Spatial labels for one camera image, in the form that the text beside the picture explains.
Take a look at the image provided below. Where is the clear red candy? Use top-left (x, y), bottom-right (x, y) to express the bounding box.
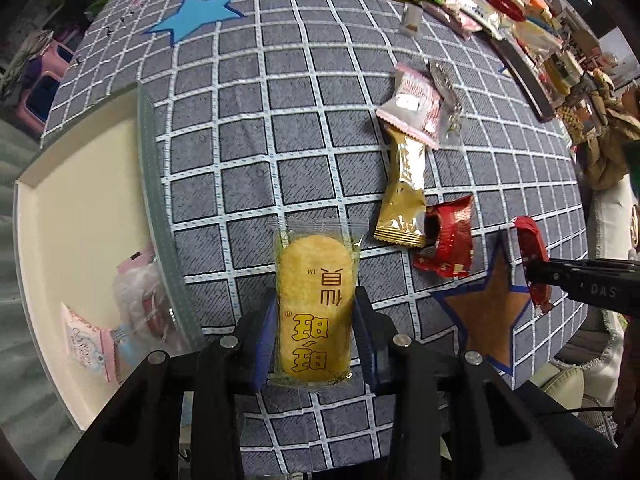
top-left (113, 260), bottom-right (171, 342)

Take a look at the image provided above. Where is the small red snack packet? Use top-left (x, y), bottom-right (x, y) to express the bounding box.
top-left (412, 195), bottom-right (474, 278)

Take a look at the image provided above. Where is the pink plastic stool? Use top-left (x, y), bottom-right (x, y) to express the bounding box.
top-left (17, 40), bottom-right (74, 139)

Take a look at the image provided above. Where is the cream cardboard box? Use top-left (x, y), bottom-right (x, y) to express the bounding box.
top-left (12, 81), bottom-right (206, 432)

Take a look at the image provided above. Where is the clear brown bar packet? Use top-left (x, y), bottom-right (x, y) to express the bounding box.
top-left (427, 61), bottom-right (462, 148)

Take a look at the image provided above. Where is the white bread snack bag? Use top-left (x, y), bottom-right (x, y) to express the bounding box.
top-left (457, 0), bottom-right (504, 41)

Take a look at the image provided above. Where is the grey checked tablecloth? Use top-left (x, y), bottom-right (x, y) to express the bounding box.
top-left (46, 0), bottom-right (587, 348)

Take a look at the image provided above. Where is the light blue snack packet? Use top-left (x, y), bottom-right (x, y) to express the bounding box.
top-left (111, 325), bottom-right (149, 368)

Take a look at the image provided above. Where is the pink white snack packet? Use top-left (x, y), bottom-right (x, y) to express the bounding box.
top-left (375, 63), bottom-right (442, 150)

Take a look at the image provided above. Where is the pink mochi snack bag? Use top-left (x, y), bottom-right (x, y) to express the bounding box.
top-left (421, 1), bottom-right (483, 40)

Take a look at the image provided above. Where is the pink small snack packet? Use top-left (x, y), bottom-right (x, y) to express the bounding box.
top-left (61, 304), bottom-right (120, 385)

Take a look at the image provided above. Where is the black red lacquer tray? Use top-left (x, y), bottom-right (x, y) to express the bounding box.
top-left (489, 37), bottom-right (555, 122)

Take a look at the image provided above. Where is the gold snack packet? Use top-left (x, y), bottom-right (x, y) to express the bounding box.
top-left (373, 125), bottom-right (426, 248)

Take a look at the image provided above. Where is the clear grey stick packet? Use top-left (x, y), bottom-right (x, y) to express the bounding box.
top-left (399, 2), bottom-right (423, 37)

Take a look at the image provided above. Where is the yellow rice cracker packet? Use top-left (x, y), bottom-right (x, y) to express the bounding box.
top-left (272, 219), bottom-right (361, 389)

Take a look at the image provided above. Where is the long red snack bar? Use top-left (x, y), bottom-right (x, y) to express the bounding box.
top-left (514, 216), bottom-right (553, 315)

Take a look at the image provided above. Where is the red bowl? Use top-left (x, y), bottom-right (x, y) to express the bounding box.
top-left (486, 0), bottom-right (526, 22)

